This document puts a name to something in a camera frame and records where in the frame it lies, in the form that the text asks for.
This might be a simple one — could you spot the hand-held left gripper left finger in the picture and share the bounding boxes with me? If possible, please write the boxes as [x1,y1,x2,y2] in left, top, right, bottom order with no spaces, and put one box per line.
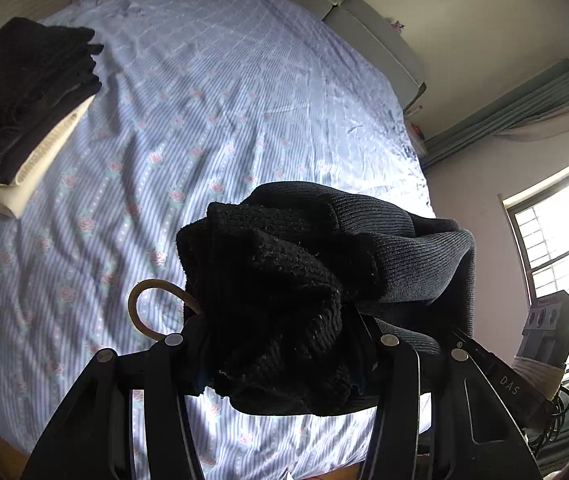
[22,310,211,480]

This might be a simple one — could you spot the bed with blue floral sheet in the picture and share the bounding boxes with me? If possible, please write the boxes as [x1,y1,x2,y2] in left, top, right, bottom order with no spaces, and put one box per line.
[0,0,438,480]

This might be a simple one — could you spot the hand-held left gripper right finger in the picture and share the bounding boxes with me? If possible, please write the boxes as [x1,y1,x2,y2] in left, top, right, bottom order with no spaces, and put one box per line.
[352,315,540,480]

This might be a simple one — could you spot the grey padded headboard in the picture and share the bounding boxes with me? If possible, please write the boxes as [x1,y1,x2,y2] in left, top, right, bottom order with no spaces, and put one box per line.
[199,0,428,111]

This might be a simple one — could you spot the black cable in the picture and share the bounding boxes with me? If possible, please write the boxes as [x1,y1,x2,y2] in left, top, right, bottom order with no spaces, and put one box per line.
[527,385,569,457]

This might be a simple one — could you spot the folded black clothes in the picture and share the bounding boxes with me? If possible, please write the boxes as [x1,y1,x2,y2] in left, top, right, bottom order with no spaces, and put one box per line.
[0,16,104,188]

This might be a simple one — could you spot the white sheer curtain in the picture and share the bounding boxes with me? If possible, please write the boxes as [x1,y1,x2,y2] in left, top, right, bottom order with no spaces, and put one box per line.
[497,95,569,143]

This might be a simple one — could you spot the barred window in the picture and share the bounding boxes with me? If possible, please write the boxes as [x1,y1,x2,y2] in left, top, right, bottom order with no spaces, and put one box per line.
[497,147,569,386]

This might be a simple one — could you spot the green curtain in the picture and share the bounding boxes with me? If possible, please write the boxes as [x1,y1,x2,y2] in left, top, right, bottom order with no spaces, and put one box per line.
[422,59,569,170]

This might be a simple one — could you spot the white nightstand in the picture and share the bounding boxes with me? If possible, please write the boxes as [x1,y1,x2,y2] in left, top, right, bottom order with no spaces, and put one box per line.
[403,104,428,143]

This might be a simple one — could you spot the black pants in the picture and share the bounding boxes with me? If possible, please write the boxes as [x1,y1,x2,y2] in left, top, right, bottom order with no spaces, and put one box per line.
[129,181,478,417]

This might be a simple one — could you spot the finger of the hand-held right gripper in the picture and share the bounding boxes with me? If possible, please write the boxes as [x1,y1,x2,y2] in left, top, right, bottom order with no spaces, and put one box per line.
[452,329,496,370]

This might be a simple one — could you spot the folded white clothes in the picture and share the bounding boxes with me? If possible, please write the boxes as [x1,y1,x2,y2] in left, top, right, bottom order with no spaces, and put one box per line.
[0,92,98,219]

